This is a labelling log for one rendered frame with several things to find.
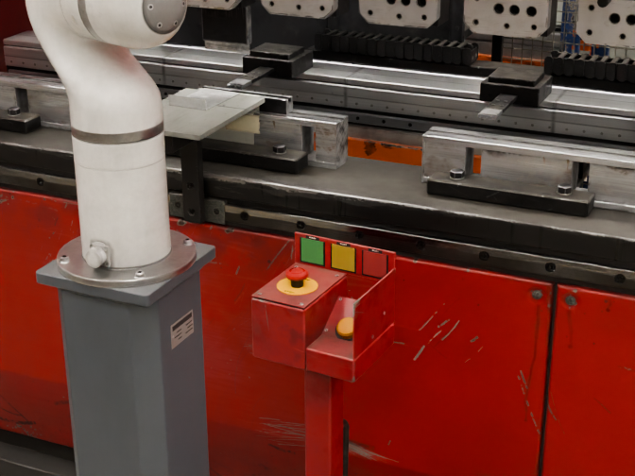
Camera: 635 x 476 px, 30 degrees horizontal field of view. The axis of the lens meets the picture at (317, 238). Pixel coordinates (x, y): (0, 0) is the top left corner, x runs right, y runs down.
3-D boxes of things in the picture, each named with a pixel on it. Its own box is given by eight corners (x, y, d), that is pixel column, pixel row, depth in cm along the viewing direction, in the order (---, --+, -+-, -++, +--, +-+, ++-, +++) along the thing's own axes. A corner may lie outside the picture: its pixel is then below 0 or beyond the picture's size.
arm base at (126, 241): (147, 298, 151) (139, 161, 144) (27, 272, 159) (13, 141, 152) (221, 245, 167) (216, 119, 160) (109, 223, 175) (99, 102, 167)
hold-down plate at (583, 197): (425, 194, 220) (426, 178, 219) (435, 184, 225) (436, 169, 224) (587, 217, 209) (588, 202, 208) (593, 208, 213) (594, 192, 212)
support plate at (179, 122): (114, 128, 220) (114, 123, 220) (186, 93, 242) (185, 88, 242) (199, 141, 213) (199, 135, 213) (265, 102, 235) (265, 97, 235)
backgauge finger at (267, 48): (209, 91, 245) (207, 67, 243) (265, 61, 267) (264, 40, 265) (260, 97, 240) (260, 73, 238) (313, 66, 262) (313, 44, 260)
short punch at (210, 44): (202, 50, 238) (200, 3, 234) (208, 48, 239) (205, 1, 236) (247, 55, 234) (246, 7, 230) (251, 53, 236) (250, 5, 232)
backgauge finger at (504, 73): (455, 121, 225) (456, 95, 223) (494, 87, 247) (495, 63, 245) (517, 128, 220) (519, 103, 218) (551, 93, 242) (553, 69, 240)
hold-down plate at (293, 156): (163, 154, 242) (163, 141, 240) (177, 146, 246) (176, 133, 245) (297, 174, 230) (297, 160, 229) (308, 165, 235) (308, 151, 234)
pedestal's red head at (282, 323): (251, 357, 207) (248, 263, 200) (297, 320, 220) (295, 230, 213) (353, 383, 199) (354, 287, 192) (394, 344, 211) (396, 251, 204)
